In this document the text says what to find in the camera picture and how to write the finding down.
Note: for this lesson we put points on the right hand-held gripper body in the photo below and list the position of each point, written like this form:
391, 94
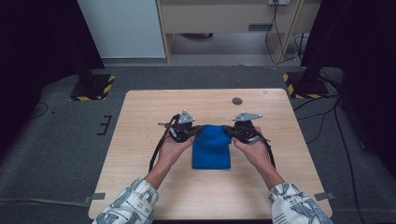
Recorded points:
247, 132

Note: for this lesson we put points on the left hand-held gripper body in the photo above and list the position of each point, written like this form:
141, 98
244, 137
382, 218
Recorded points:
182, 132

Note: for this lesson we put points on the blue cloth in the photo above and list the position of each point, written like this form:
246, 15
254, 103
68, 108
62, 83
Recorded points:
211, 152

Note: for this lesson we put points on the person's right hand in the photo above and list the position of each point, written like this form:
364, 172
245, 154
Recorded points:
255, 152

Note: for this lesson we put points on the person's left hand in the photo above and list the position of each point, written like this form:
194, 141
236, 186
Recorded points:
172, 152

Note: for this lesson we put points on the grey round table grommet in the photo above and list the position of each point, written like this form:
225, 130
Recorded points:
237, 101

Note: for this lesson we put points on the black stand with striped base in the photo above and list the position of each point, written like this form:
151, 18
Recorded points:
91, 88
306, 85

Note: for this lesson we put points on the grey tape piece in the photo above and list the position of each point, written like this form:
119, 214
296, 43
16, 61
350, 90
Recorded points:
95, 197
324, 196

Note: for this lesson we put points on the light wooden desk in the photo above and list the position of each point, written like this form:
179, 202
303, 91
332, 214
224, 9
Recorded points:
218, 18

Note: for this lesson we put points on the white cabinet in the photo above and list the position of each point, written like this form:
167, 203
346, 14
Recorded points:
124, 28

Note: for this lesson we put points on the black curtain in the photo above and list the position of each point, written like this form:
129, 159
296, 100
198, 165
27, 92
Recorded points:
364, 46
37, 46

